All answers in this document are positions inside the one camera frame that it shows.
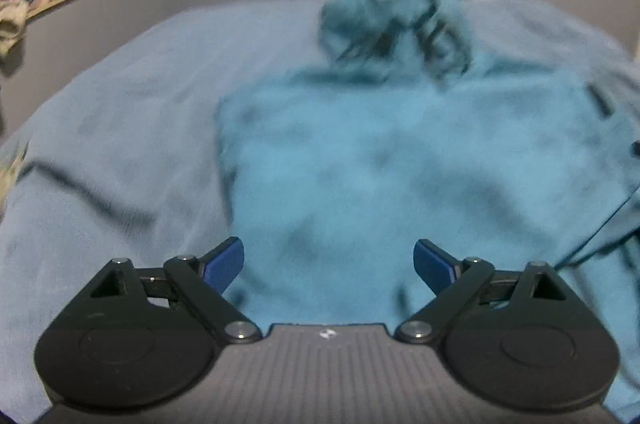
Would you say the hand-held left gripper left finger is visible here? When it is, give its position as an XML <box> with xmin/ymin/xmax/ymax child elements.
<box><xmin>65</xmin><ymin>237</ymin><xmax>262</xmax><ymax>346</ymax></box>

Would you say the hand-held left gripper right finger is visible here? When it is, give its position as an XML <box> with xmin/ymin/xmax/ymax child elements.
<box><xmin>395</xmin><ymin>240</ymin><xmax>596</xmax><ymax>346</ymax></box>

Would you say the teal hooded sweatshirt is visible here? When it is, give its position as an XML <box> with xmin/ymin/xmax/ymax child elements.
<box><xmin>215</xmin><ymin>0</ymin><xmax>640</xmax><ymax>424</ymax></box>

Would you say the blue fleece blanket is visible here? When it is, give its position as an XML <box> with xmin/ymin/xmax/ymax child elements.
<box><xmin>0</xmin><ymin>0</ymin><xmax>640</xmax><ymax>424</ymax></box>

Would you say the beige cloth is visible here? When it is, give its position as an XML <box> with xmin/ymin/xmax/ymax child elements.
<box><xmin>0</xmin><ymin>0</ymin><xmax>32</xmax><ymax>61</ymax></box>

